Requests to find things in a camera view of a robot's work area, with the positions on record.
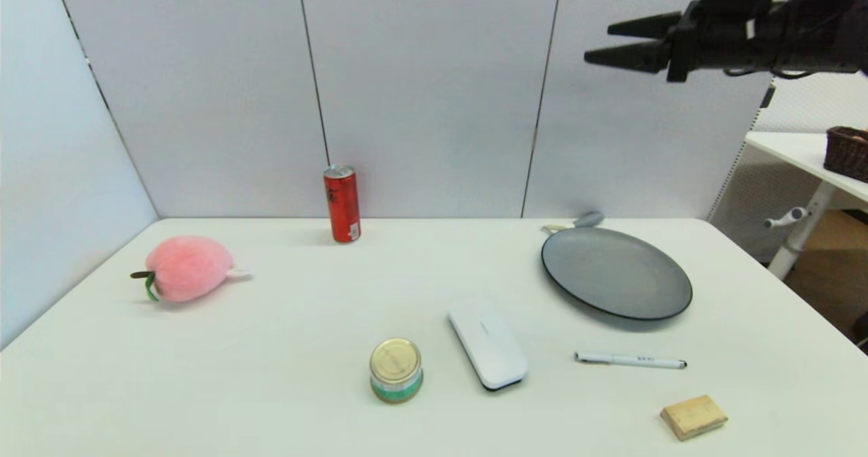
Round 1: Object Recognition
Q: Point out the white peeler with grey handle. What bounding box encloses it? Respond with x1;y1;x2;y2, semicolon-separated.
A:
541;212;606;235

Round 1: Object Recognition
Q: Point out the small wooden block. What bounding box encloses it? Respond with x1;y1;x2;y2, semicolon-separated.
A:
660;395;729;441

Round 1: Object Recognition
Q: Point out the white glasses case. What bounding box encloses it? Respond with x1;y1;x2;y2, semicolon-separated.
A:
447;298;529;391

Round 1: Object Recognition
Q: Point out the tin can with gold lid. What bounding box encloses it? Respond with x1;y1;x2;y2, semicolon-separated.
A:
370;337;424;404

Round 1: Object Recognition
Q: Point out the pink plush peach toy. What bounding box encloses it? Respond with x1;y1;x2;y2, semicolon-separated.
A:
130;235;252;303

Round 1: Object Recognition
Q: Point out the dark grey round plate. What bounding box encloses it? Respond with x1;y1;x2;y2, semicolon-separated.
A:
540;226;693;321

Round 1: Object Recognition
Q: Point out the red drink can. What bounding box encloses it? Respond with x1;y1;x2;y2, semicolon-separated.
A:
323;164;361;243

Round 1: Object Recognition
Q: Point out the white pen with black tip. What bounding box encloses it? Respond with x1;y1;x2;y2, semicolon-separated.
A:
574;352;688;370

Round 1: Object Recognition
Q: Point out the white desk crank handle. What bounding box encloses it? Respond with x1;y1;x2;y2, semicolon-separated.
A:
763;207;810;231

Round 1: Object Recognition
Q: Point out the white side desk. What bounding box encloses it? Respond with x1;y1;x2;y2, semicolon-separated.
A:
744;132;868;281

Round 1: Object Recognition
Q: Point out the brown wicker basket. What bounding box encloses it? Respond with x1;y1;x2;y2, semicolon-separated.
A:
823;126;868;184

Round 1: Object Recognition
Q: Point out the white pegboard panel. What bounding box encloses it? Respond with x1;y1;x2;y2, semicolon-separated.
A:
705;71;868;264

